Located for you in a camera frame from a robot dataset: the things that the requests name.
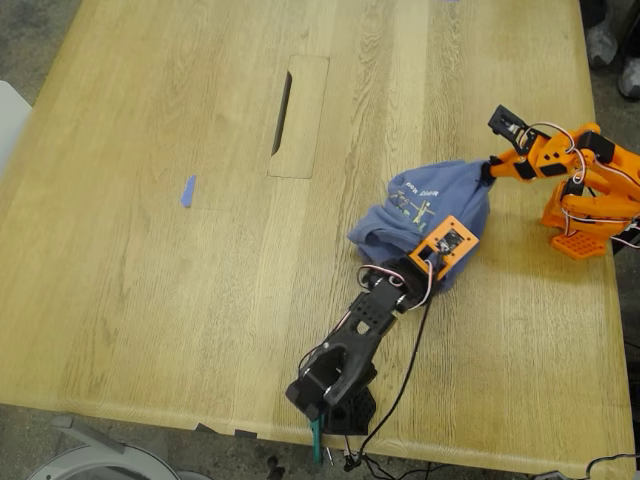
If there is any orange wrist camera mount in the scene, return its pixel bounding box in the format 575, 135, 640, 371
407, 214, 482, 282

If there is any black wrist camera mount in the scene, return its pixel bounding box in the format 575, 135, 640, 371
487, 103, 549, 151

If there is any black cable on floor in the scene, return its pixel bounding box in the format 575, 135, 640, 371
529, 451, 640, 480

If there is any teal table clamp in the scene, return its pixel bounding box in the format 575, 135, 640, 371
307, 417, 326, 465

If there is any short blue tape strip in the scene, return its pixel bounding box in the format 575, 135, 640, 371
179, 173, 198, 209

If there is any long black camera cable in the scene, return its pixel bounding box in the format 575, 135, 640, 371
343, 252, 441, 474

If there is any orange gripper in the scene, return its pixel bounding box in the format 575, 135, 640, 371
478, 128, 585, 188

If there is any wooden cable slot cover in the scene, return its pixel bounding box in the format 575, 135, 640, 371
266, 53, 331, 180

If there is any blue printed T-shirt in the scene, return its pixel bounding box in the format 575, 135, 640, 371
347, 158, 494, 296

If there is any grey sneaker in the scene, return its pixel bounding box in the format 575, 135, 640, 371
585, 19, 620, 70
617, 56, 640, 100

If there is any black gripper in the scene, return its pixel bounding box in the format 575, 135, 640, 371
382, 255, 437, 312

